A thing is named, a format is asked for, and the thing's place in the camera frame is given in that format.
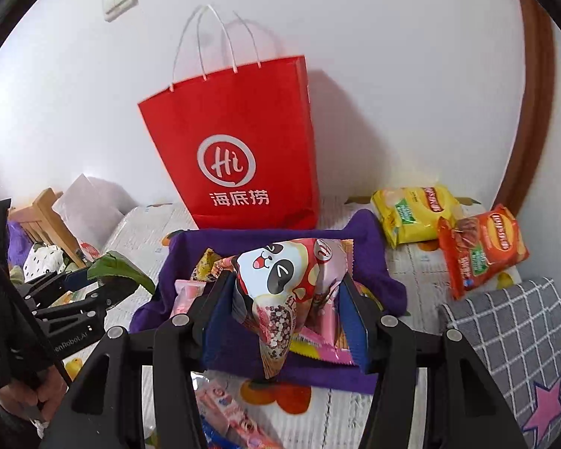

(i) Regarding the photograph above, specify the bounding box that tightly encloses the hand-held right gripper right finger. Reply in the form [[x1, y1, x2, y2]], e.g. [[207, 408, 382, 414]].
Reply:
[[337, 277, 529, 449]]

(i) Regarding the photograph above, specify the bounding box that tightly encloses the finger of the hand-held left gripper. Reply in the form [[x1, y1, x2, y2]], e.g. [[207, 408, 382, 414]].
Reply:
[[25, 269, 99, 305], [35, 281, 136, 335]]

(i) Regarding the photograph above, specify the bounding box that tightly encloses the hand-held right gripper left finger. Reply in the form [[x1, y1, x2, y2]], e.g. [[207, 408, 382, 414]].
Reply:
[[40, 271, 238, 449]]

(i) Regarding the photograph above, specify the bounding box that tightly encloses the small pink snack packet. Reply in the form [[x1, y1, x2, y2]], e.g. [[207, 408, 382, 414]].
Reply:
[[170, 279, 205, 320]]

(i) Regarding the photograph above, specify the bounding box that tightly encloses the purple fabric tray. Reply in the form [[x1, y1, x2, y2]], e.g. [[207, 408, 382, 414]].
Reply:
[[130, 209, 408, 394]]

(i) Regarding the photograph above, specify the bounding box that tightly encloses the green snack packet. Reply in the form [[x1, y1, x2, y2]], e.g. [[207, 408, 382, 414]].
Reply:
[[86, 251, 156, 296]]

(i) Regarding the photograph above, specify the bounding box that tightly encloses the yellow snack packet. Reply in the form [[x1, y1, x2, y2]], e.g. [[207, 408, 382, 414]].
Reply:
[[193, 248, 226, 282]]

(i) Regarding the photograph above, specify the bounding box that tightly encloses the panda print snack packet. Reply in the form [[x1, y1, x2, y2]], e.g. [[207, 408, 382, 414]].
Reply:
[[230, 238, 356, 381]]

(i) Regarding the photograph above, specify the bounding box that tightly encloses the person's left hand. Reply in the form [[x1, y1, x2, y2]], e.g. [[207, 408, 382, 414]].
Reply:
[[0, 369, 69, 425]]

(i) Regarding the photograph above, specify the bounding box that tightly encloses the white spotted cloth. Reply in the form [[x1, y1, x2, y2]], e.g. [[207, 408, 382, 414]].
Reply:
[[22, 243, 67, 284]]

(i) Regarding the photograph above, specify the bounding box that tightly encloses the purple cloth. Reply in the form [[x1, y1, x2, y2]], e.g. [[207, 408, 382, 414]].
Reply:
[[7, 221, 30, 268]]

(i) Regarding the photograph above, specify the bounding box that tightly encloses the wooden chair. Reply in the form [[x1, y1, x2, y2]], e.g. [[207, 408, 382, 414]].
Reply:
[[8, 188, 88, 268]]

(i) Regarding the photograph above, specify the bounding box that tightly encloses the white plastic bag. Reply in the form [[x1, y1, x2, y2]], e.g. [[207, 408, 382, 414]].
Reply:
[[51, 173, 140, 263]]

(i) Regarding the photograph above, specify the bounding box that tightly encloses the fruit print tablecloth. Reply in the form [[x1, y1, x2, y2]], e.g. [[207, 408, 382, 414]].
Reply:
[[61, 195, 527, 449]]

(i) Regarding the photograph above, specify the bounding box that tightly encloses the pink white snack packet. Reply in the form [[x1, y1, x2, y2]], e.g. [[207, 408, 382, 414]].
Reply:
[[195, 379, 283, 449]]

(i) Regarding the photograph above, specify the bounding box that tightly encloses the blue snack packet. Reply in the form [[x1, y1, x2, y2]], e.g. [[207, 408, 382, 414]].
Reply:
[[200, 418, 244, 449]]

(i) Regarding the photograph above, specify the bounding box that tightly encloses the yellow chips bag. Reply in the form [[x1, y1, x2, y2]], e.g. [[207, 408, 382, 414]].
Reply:
[[371, 184, 463, 250]]

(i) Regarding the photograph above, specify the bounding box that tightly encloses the red chips bag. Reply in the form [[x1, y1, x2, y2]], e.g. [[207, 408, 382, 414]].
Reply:
[[437, 203, 530, 301]]

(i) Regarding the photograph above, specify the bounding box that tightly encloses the grey checked cloth pink star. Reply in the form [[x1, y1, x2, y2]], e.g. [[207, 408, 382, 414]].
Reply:
[[437, 277, 561, 449]]

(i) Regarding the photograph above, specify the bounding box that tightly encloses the red paper bag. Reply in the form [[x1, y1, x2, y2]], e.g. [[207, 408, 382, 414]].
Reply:
[[138, 4, 321, 231]]

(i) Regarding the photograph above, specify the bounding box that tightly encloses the brown wooden door frame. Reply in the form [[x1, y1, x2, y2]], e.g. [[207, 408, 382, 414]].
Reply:
[[492, 0, 558, 217]]

